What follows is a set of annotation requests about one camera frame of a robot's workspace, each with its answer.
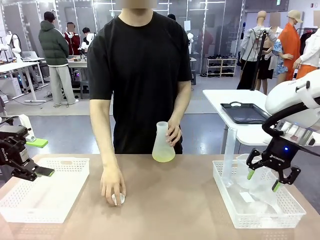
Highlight black serving tray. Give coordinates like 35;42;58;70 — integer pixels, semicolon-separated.
220;101;272;125

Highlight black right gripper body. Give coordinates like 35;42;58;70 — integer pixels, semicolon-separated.
262;136;301;173

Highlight white office desk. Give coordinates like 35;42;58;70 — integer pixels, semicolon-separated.
0;59;50;103

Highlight clear plastic graduated cylinder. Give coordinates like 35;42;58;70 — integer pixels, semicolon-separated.
223;127;238;188

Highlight person's left hand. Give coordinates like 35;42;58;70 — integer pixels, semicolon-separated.
164;121;183;148

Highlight silver laptop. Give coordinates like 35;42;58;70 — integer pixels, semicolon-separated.
21;51;45;62

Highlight person's left forearm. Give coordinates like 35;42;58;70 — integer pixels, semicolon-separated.
168;79;192;126

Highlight clear plastic funnel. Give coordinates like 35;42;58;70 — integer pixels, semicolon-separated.
249;184;282;215

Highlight person in black t-shirt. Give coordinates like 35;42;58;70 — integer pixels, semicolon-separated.
87;11;193;155

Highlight person in red white jacket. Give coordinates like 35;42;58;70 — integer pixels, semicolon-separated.
62;21;82;56

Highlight translucent plastic conical flask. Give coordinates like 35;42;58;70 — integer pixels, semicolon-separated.
151;121;176;163

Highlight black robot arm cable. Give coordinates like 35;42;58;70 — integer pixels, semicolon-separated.
261;102;320;151

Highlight green flat plate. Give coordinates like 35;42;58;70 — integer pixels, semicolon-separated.
26;136;49;148

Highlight white shoe rack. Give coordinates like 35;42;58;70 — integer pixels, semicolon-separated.
206;53;238;78

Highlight clear plastic handled beaker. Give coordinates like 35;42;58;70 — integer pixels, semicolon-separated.
236;153;272;193

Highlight clear round dish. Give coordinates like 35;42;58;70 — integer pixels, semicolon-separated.
243;201;270;216

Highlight dark haired background person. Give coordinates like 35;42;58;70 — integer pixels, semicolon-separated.
81;27;97;55

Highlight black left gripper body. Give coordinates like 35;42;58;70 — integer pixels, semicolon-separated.
0;124;29;167

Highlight mannequin in white shirt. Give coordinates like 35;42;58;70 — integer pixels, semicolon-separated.
292;24;320;80

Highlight white paper label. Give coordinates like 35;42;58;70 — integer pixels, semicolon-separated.
239;191;255;203

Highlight person in blue floral clothes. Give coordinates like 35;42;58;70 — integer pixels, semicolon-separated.
268;12;289;76

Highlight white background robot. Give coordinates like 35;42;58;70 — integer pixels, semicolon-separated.
4;31;23;61

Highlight mannequin in grey shirt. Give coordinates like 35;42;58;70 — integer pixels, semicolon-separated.
236;10;277;90

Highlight white side table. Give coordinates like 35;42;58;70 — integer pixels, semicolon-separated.
202;88;320;155

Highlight mannequin in orange with cap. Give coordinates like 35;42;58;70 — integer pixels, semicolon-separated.
277;9;303;81

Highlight person's right hand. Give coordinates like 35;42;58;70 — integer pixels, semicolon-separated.
99;166;127;207

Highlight person's right forearm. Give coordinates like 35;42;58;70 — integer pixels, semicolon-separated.
89;98;121;173

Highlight man in green puffer jacket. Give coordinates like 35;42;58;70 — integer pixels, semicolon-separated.
38;11;80;106

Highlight white perforated plastic basket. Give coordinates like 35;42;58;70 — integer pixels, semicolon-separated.
212;159;307;230
0;157;90;224

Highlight white round lid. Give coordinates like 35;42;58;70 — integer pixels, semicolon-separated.
111;192;127;206

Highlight black tripod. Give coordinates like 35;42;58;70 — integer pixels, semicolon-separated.
249;27;270;91

